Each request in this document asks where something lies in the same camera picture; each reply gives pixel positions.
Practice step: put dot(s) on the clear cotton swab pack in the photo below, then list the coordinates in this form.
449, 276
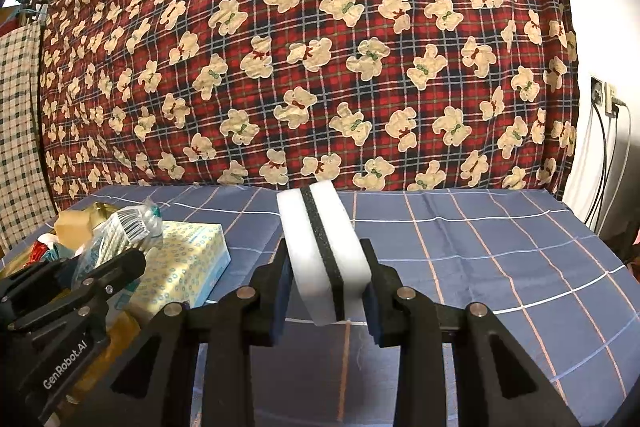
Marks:
120, 227

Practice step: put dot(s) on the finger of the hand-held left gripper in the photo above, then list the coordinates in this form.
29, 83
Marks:
40, 274
117, 269

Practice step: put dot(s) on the yellow blue-dotted tissue pack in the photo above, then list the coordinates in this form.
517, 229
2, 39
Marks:
185, 262

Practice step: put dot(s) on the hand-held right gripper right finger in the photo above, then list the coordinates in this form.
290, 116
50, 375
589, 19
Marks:
374, 314

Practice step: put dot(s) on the gold metal tin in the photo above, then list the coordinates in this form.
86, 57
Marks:
120, 334

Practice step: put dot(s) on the blue plaid bedsheet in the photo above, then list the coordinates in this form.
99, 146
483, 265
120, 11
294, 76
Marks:
475, 247

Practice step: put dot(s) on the red satin pouch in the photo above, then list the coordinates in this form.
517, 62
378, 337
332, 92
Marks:
39, 252

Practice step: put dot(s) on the cream green checkered cloth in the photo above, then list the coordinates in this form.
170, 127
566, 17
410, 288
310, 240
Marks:
20, 132

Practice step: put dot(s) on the red plaid bear-print blanket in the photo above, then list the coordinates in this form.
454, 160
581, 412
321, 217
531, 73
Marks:
325, 57

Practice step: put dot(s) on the tan soft cloth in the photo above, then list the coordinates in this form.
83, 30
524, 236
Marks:
72, 227

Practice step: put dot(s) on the black hanger clip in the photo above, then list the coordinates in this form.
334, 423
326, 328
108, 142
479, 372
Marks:
32, 4

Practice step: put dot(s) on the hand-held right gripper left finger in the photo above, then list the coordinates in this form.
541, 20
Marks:
281, 307

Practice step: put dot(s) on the white sponge with black stripe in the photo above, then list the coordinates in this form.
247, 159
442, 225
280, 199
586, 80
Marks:
310, 257

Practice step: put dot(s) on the teal cloth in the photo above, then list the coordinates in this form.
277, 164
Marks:
62, 252

